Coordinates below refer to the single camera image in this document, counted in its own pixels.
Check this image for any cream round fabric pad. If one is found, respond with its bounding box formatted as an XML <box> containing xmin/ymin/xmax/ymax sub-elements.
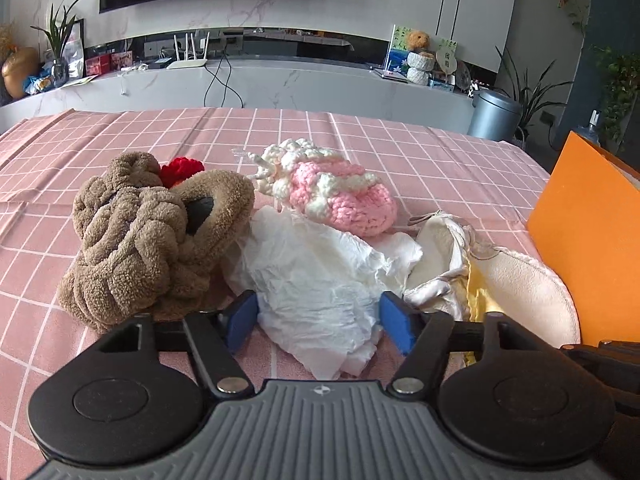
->
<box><xmin>466</xmin><ymin>247</ymin><xmax>582</xmax><ymax>348</ymax></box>

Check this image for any brown knotted plush toy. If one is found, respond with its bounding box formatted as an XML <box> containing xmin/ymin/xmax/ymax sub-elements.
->
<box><xmin>58</xmin><ymin>152</ymin><xmax>255</xmax><ymax>334</ymax></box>

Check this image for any white tissue paper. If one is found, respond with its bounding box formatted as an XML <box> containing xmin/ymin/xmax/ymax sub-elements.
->
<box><xmin>221</xmin><ymin>206</ymin><xmax>423</xmax><ymax>379</ymax></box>

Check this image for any pink white crochet item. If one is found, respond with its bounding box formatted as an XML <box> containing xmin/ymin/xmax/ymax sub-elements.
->
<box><xmin>245</xmin><ymin>139</ymin><xmax>398</xmax><ymax>238</ymax></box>

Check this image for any orange cardboard box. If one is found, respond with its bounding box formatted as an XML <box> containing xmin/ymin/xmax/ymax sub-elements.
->
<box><xmin>527</xmin><ymin>132</ymin><xmax>640</xmax><ymax>346</ymax></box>

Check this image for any white shell fabric piece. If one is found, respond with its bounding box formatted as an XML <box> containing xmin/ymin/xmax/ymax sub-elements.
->
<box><xmin>402</xmin><ymin>210</ymin><xmax>480</xmax><ymax>322</ymax></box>

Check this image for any blue water jug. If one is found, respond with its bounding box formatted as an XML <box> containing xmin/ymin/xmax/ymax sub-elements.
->
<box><xmin>577</xmin><ymin>110</ymin><xmax>600</xmax><ymax>146</ymax></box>

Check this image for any pink checkered tablecloth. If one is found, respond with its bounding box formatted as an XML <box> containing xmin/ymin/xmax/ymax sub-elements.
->
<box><xmin>1</xmin><ymin>108</ymin><xmax>548</xmax><ymax>479</ymax></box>

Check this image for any grey metal trash bin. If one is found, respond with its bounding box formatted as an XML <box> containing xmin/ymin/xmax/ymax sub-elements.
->
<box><xmin>468</xmin><ymin>89</ymin><xmax>523</xmax><ymax>142</ymax></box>

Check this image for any tall floor plant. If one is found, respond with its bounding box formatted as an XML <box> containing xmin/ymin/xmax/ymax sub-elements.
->
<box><xmin>495</xmin><ymin>48</ymin><xmax>574</xmax><ymax>146</ymax></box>

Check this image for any trailing plant on cabinet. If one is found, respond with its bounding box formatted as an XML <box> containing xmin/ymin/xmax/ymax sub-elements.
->
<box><xmin>592</xmin><ymin>46</ymin><xmax>639</xmax><ymax>148</ymax></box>

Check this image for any red box on console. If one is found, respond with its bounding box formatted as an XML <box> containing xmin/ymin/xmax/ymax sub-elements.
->
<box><xmin>85</xmin><ymin>53</ymin><xmax>112</xmax><ymax>76</ymax></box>

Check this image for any white wifi router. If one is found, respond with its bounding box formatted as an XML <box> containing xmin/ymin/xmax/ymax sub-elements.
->
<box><xmin>167</xmin><ymin>32</ymin><xmax>209</xmax><ymax>70</ymax></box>

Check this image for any teddy bear on stand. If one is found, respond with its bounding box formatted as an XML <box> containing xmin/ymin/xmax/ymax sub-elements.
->
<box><xmin>407</xmin><ymin>30</ymin><xmax>435</xmax><ymax>86</ymax></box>

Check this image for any gold acorn vase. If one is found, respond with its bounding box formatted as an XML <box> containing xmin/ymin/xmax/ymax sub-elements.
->
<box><xmin>1</xmin><ymin>47</ymin><xmax>39</xmax><ymax>100</ymax></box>

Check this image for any white marble tv console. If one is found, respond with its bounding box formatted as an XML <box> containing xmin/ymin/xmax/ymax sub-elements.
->
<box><xmin>1</xmin><ymin>58</ymin><xmax>473</xmax><ymax>133</ymax></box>

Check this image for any green plant in glass vase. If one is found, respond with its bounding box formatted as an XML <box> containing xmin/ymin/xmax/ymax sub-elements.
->
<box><xmin>32</xmin><ymin>0</ymin><xmax>81</xmax><ymax>88</ymax></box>

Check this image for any black power cable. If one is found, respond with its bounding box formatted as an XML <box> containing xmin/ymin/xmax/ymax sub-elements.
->
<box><xmin>202</xmin><ymin>54</ymin><xmax>246</xmax><ymax>110</ymax></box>

